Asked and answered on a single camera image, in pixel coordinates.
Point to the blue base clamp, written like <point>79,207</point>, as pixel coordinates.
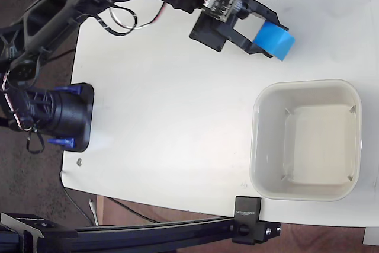
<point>69,89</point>
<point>60,142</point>

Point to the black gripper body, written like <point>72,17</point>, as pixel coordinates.
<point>211,33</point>

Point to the black table clamp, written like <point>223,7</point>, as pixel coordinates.
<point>247,220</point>

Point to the white square plastic bin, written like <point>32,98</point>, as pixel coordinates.
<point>308,143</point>

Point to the small metal nut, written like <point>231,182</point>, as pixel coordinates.
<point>79,161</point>

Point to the white paper sheet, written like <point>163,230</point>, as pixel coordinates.
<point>371,236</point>

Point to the blue cube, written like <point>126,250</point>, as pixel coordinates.
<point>274,41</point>

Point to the black six-joint robot arm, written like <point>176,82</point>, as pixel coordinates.
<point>68,116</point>

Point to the black aluminium rail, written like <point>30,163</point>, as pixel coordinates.
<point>118,233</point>

